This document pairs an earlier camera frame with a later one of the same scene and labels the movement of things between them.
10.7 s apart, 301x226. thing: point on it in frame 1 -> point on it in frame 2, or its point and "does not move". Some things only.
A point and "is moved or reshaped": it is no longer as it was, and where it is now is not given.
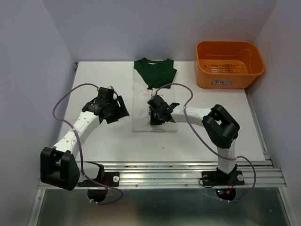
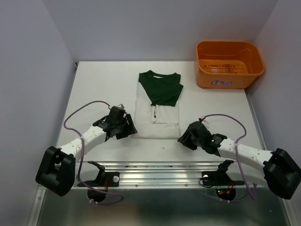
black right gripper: [153, 120] -> [185, 137]
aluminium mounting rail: [257, 174] does not move
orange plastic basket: [227, 64] does not move
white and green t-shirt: [152, 76] is moved or reshaped
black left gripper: [122, 111] -> [132, 129]
